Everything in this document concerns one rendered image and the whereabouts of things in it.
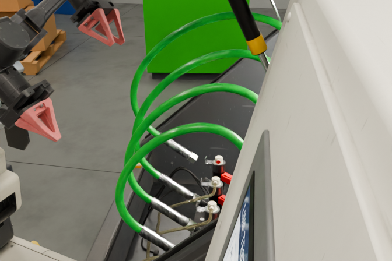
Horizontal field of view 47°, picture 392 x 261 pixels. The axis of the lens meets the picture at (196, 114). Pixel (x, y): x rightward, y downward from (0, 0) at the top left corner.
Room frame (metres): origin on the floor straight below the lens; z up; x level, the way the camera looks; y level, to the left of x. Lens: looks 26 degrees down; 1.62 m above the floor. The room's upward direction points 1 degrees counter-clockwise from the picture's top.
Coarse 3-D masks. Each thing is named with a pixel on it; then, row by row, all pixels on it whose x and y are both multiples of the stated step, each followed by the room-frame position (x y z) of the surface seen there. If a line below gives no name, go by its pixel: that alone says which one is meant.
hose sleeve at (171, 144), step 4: (160, 132) 0.84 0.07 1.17; (168, 140) 0.83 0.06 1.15; (172, 140) 0.84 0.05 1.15; (168, 144) 0.83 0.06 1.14; (172, 144) 0.83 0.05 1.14; (176, 144) 0.83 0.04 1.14; (172, 148) 0.83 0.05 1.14; (176, 148) 0.83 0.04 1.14; (180, 148) 0.83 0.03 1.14; (184, 148) 0.83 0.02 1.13; (176, 152) 0.83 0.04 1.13; (180, 152) 0.83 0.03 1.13; (184, 152) 0.83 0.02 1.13; (188, 152) 0.83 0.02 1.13; (184, 156) 0.83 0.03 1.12; (188, 156) 0.82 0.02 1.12
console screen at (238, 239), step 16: (256, 160) 0.31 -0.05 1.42; (256, 176) 0.29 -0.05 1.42; (256, 192) 0.27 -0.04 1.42; (240, 208) 0.30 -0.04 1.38; (256, 208) 0.25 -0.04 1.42; (272, 208) 0.22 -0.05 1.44; (240, 224) 0.28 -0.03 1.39; (256, 224) 0.23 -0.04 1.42; (272, 224) 0.21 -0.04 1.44; (240, 240) 0.26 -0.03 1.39; (256, 240) 0.22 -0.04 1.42; (272, 240) 0.19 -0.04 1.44; (224, 256) 0.30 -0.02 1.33; (240, 256) 0.24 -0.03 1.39; (256, 256) 0.20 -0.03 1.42; (272, 256) 0.18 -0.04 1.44
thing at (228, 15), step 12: (228, 12) 0.82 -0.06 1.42; (252, 12) 0.82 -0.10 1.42; (192, 24) 0.82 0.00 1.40; (204, 24) 0.82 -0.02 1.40; (276, 24) 0.80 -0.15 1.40; (168, 36) 0.83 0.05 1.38; (156, 48) 0.83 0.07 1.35; (144, 60) 0.84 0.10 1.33; (132, 84) 0.84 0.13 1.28; (132, 96) 0.84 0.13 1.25; (132, 108) 0.84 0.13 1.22; (156, 132) 0.84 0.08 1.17
